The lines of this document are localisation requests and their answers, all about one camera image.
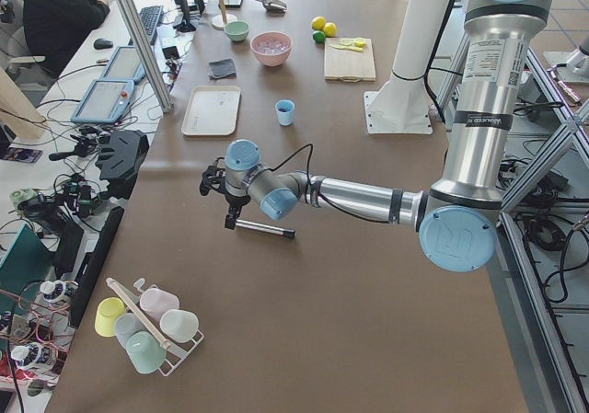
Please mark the yellow lemon near lime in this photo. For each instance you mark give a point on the yellow lemon near lime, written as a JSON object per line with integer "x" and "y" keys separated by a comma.
{"x": 330, "y": 29}

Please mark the light blue plastic cup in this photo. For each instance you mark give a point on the light blue plastic cup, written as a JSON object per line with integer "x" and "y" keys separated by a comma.
{"x": 285, "y": 118}

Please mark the wooden glass stand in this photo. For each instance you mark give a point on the wooden glass stand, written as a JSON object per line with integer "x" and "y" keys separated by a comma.
{"x": 223, "y": 18}

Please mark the white cup in rack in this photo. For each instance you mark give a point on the white cup in rack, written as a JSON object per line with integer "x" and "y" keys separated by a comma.
{"x": 179, "y": 325}

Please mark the yellow cup in rack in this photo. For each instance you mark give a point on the yellow cup in rack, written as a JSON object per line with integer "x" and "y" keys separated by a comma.
{"x": 108, "y": 311}

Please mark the grey folded cloth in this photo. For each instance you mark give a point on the grey folded cloth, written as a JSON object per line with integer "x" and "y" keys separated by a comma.
{"x": 222, "y": 69}

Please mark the black computer mouse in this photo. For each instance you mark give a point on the black computer mouse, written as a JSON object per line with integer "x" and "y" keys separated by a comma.
{"x": 102, "y": 44}

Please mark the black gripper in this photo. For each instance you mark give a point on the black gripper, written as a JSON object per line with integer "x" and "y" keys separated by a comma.
{"x": 233, "y": 203}

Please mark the yellow plastic knife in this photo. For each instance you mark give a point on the yellow plastic knife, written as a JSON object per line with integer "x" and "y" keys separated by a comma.
{"x": 346, "y": 47}

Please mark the wooden cutting board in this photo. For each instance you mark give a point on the wooden cutting board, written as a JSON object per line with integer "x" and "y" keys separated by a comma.
{"x": 348, "y": 66}

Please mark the person in background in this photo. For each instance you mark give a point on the person in background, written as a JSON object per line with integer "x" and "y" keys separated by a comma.
{"x": 55, "y": 29}

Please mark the yellow lemon outer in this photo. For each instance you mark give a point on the yellow lemon outer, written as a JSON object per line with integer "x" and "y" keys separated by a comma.
{"x": 318, "y": 23}

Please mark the cream rabbit tray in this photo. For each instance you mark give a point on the cream rabbit tray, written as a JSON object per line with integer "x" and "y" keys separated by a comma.
{"x": 211, "y": 111}

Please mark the grey cup in rack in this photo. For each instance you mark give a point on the grey cup in rack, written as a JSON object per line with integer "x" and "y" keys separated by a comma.
{"x": 125, "y": 326}

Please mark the white wire cup rack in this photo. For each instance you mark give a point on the white wire cup rack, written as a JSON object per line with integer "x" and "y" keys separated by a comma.
{"x": 177, "y": 353}

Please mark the ice cubes pile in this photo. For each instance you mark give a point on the ice cubes pile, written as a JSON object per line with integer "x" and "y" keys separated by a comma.
{"x": 270, "y": 46}

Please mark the steel ice scoop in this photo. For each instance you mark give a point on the steel ice scoop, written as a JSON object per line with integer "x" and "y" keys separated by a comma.
{"x": 273, "y": 6}

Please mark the green lime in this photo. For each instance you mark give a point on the green lime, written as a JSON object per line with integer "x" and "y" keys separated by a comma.
{"x": 319, "y": 36}

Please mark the tea bottle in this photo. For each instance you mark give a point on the tea bottle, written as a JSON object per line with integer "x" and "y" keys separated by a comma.
{"x": 58, "y": 293}

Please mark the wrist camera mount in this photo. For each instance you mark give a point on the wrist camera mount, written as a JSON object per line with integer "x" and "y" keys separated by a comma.
{"x": 213, "y": 178}

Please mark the pink cup in rack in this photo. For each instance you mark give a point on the pink cup in rack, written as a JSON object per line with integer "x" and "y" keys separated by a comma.
{"x": 155, "y": 302}

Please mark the green cup in rack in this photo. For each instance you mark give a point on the green cup in rack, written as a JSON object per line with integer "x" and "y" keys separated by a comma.
{"x": 145, "y": 352}

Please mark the pink bowl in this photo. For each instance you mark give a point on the pink bowl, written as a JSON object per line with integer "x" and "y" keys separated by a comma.
{"x": 274, "y": 60}

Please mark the aluminium frame post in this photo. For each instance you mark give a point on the aluminium frame post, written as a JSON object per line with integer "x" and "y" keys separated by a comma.
{"x": 143, "y": 47}

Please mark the black keyboard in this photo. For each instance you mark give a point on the black keyboard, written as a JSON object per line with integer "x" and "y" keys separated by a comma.
{"x": 150, "y": 18}

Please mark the green bowl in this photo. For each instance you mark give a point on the green bowl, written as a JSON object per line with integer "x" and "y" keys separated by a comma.
{"x": 237, "y": 31}

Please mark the blue teach pendant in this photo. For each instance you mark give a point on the blue teach pendant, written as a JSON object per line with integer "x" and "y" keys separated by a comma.
{"x": 124, "y": 64}
{"x": 104, "y": 102}

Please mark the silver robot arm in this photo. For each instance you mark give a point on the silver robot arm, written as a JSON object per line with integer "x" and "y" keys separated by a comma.
{"x": 455, "y": 216}

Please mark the steel muddler black tip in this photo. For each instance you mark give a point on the steel muddler black tip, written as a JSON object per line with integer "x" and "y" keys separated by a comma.
{"x": 265, "y": 228}

